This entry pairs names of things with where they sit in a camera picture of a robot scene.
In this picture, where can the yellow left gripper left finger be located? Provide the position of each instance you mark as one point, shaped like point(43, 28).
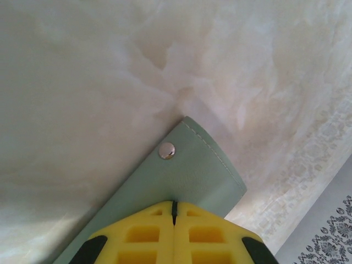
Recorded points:
point(165, 242)

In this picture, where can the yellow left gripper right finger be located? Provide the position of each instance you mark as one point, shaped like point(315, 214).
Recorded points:
point(182, 242)

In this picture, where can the grey-blue box lid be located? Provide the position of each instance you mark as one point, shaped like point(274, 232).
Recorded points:
point(187, 170)

